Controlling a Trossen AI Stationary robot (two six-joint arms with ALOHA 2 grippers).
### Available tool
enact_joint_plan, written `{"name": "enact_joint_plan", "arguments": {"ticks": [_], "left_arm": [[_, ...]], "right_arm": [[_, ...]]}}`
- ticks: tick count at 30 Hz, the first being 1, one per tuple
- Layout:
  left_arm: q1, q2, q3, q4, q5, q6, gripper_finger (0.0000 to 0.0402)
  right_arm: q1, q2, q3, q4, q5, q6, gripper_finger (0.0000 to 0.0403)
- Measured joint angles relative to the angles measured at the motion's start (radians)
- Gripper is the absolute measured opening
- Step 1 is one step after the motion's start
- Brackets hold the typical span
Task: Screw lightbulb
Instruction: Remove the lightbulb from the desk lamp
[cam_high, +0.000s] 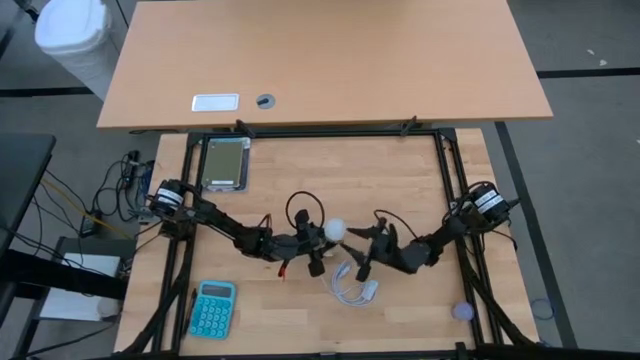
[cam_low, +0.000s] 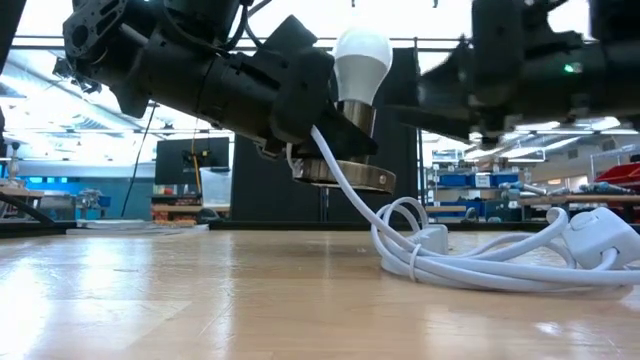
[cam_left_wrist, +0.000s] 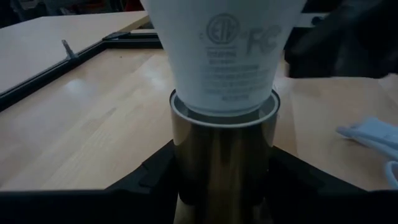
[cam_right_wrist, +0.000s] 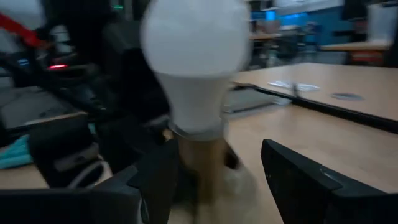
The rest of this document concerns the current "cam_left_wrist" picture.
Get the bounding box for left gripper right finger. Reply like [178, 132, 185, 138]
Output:
[267, 146, 368, 224]

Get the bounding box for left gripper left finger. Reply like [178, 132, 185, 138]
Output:
[105, 139, 180, 224]

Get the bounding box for brass lamp base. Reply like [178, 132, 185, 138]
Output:
[169, 88, 280, 224]

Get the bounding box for white lamp power cord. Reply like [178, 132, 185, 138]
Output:
[335, 116, 398, 189]

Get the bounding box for white light bulb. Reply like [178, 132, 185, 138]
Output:
[139, 0, 308, 118]

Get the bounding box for wooden desk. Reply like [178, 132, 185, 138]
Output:
[0, 11, 330, 94]

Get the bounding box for black table frame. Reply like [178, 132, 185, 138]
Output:
[0, 30, 164, 113]

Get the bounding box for black frame clamp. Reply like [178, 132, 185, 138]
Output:
[61, 39, 79, 60]

